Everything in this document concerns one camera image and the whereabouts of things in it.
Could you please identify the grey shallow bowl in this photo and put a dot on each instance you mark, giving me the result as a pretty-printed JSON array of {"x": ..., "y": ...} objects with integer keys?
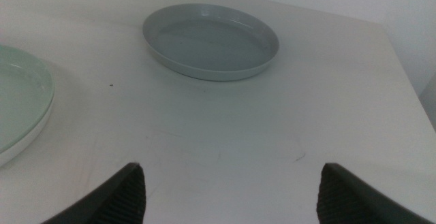
[{"x": 211, "y": 43}]

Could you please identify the pale green shallow bowl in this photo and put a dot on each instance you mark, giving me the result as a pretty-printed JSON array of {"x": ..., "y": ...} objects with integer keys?
[{"x": 20, "y": 91}]

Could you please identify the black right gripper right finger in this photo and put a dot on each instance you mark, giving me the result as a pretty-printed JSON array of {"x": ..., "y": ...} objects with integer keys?
[{"x": 347, "y": 200}]

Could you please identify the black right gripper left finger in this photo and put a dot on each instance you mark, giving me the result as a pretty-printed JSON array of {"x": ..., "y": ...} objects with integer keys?
[{"x": 116, "y": 200}]

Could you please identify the white shallow bowl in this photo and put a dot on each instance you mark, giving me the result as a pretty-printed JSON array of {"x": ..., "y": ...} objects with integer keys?
[{"x": 30, "y": 136}]

